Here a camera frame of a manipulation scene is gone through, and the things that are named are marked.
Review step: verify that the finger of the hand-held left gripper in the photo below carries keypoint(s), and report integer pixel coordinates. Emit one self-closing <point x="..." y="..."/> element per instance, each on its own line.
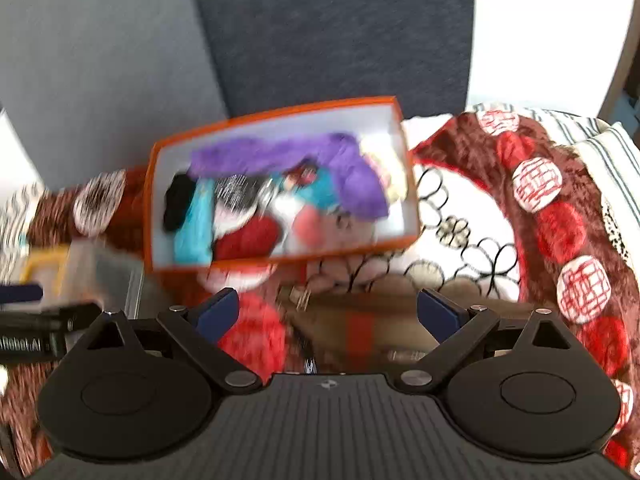
<point x="20" y="295"/>

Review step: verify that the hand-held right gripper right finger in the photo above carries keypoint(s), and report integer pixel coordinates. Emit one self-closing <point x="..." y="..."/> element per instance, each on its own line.
<point x="440" y="315"/>

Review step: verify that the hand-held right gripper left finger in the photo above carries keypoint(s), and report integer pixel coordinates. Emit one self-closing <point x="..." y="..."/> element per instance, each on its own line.
<point x="220" y="312"/>

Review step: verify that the red fuzzy pom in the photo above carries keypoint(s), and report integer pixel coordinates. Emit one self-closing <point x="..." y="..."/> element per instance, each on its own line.
<point x="245" y="240"/>

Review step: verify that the clear plastic container yellow latch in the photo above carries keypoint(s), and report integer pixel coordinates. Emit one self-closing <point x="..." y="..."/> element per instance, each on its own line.
<point x="100" y="265"/>

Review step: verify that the teal floral cloth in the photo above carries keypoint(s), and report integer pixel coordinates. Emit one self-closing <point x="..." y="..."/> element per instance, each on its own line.
<point x="195" y="230"/>

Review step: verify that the black fuzzy scrunchie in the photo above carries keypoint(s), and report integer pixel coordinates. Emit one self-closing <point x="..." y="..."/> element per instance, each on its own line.
<point x="177" y="205"/>

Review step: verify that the silver glitter scrunchie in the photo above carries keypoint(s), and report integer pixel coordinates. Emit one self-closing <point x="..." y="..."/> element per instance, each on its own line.
<point x="235" y="192"/>

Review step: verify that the orange cardboard box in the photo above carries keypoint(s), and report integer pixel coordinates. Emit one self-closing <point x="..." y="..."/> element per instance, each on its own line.
<point x="167" y="180"/>

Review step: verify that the beige scrunchie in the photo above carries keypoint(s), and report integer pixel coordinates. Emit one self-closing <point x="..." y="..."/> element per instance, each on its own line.
<point x="385" y="170"/>

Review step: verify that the purple fuzzy cloth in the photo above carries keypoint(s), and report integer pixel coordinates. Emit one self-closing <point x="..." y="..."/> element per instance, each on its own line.
<point x="350" y="175"/>

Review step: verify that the olive pouch with red stripe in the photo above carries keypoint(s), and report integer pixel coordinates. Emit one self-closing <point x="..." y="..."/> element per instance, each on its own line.
<point x="380" y="310"/>

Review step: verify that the black white striped cloth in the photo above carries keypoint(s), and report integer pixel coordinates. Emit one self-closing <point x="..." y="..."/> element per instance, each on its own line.
<point x="15" y="210"/>

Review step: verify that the red floral blanket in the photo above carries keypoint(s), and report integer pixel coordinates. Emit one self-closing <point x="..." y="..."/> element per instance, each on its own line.
<point x="540" y="240"/>

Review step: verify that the white grey striped cloth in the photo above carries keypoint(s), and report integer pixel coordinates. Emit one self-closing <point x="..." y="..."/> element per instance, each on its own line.
<point x="600" y="160"/>

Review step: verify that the grey fabric panel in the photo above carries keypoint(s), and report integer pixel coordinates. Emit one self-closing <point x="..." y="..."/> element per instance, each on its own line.
<point x="100" y="85"/>

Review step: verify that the navy fabric panel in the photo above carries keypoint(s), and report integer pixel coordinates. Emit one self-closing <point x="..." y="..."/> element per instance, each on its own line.
<point x="325" y="35"/>

